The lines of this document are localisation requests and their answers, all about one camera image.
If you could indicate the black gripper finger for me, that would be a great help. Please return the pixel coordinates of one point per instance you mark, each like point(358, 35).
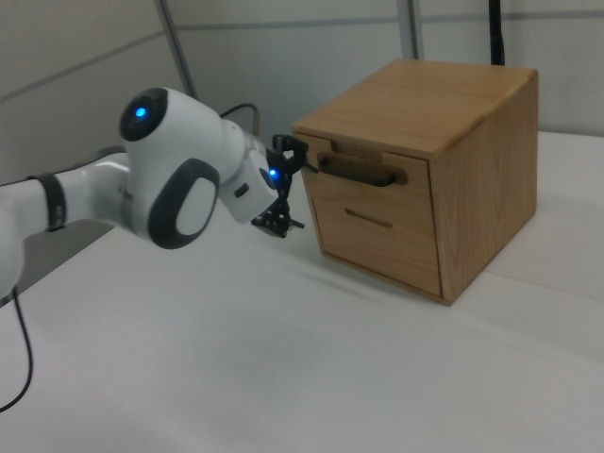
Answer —
point(277, 221)
point(297, 147)

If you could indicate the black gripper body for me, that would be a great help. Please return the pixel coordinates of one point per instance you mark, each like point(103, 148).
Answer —
point(284, 178)

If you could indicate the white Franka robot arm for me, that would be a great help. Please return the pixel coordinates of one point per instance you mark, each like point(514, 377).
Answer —
point(184, 189)

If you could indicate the wooden two-drawer cabinet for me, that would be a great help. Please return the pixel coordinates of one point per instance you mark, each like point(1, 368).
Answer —
point(486, 189)

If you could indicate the black pole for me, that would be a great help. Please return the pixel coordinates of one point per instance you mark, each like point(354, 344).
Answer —
point(496, 33)

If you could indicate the grey metal partition post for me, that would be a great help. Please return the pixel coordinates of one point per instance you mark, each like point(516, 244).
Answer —
point(413, 28)
point(178, 47)

